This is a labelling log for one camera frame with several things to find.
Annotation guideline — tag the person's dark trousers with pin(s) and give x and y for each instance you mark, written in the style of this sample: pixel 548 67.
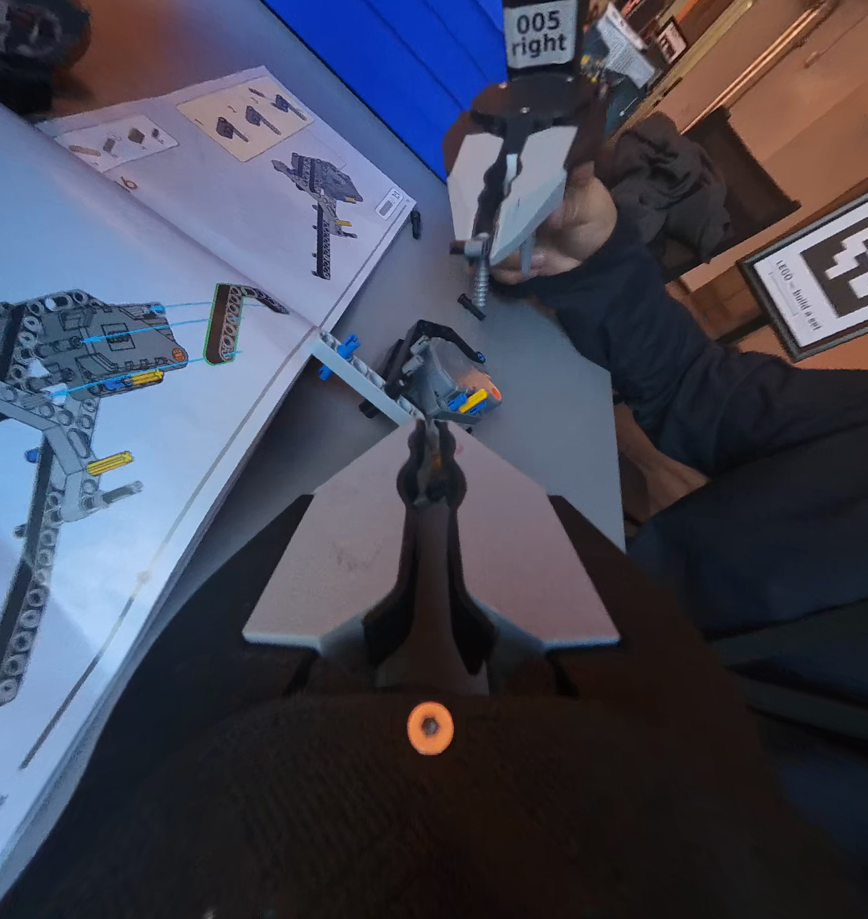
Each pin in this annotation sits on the person's dark trousers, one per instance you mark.
pixel 778 545

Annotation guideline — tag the person's right forearm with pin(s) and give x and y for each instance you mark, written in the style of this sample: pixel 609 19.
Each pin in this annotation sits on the person's right forearm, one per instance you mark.
pixel 642 344

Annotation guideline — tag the lego instruction booklet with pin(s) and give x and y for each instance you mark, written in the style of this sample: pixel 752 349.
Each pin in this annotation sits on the lego instruction booklet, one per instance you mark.
pixel 190 237

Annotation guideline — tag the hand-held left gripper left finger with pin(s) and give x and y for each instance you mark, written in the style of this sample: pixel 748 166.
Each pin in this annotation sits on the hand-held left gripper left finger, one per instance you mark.
pixel 333 567

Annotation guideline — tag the black lego pin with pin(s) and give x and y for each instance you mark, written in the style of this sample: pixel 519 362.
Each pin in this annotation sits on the black lego pin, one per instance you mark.
pixel 471 306
pixel 415 224

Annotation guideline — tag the black cardboard lego box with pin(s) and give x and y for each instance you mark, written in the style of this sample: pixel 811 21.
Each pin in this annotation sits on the black cardboard lego box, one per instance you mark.
pixel 25 50

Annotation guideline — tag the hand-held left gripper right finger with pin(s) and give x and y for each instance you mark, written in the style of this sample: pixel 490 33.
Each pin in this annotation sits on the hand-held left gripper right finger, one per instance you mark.
pixel 527 567

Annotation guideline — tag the framed marker sign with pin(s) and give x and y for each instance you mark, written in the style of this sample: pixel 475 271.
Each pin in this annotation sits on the framed marker sign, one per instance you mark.
pixel 836 273

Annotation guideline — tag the dark jacket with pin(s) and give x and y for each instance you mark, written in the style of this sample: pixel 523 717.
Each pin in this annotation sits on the dark jacket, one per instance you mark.
pixel 678 187

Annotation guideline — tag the person's right hand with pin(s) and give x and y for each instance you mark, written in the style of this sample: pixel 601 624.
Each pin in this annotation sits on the person's right hand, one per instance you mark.
pixel 585 222

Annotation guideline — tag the partly built lego model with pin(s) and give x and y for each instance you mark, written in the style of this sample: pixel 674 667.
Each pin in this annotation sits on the partly built lego model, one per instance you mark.
pixel 434 373

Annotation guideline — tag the blue panel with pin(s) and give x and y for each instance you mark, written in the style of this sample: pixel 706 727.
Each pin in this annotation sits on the blue panel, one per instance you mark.
pixel 398 64

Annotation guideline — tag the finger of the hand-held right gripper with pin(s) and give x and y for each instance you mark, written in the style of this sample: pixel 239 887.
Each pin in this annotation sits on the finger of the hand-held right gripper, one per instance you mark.
pixel 466 179
pixel 541 194

